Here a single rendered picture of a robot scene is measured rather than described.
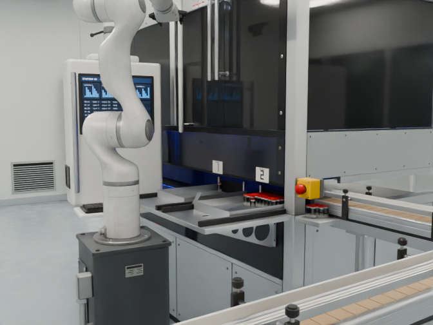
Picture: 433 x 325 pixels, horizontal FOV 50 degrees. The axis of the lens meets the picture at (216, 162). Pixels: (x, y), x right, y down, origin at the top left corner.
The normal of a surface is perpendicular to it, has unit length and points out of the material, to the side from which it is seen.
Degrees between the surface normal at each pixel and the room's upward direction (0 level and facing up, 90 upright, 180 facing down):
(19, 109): 90
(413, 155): 90
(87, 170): 90
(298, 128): 90
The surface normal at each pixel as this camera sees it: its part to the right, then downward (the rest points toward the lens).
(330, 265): 0.55, 0.09
